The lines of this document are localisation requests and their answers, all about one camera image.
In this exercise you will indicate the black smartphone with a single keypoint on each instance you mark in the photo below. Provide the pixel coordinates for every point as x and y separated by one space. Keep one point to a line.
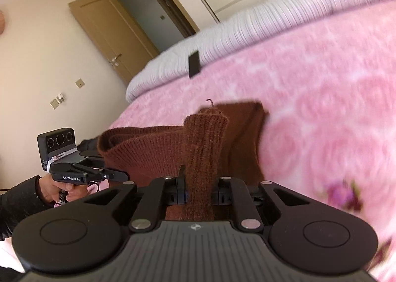
194 64

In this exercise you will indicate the person's left hand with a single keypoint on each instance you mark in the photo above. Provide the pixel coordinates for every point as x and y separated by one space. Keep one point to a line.
50 190

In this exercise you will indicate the dark navy garment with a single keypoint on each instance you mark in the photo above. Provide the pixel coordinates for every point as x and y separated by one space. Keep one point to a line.
88 149

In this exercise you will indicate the striped lilac rolled duvet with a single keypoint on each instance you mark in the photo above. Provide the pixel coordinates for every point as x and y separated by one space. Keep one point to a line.
241 30

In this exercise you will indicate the maroon knitted cardigan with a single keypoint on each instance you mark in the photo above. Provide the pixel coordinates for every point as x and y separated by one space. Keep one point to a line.
216 141

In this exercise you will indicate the beige wall socket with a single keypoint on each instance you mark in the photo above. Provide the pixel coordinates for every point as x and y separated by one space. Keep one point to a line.
59 99

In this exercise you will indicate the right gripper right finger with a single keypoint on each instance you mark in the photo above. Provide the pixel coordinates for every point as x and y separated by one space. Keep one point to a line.
232 202

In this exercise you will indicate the black camera box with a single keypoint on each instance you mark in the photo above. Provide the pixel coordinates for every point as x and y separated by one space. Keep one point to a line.
57 146

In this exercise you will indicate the pink rose bed blanket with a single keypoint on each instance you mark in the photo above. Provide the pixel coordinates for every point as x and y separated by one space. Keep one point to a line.
329 87

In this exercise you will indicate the black sleeved left forearm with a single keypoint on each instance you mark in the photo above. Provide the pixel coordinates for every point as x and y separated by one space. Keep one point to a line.
20 202

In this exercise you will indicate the wooden door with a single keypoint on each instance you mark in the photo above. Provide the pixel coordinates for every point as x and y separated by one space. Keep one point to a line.
116 34

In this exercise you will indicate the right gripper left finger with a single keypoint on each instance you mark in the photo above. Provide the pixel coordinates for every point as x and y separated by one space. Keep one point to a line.
154 199

